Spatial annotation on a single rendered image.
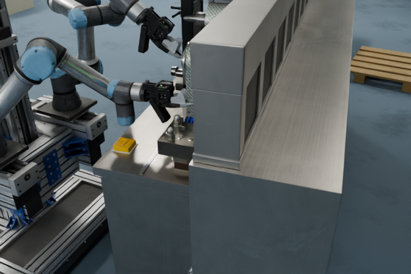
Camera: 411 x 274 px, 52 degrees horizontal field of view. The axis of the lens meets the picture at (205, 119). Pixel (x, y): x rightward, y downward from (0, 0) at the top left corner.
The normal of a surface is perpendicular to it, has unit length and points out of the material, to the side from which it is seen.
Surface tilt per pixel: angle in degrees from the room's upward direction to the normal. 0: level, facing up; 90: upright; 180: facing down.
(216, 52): 90
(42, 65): 85
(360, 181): 0
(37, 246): 0
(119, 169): 0
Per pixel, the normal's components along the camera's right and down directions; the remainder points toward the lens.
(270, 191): -0.31, 0.47
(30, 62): 0.33, 0.39
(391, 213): 0.00, -0.87
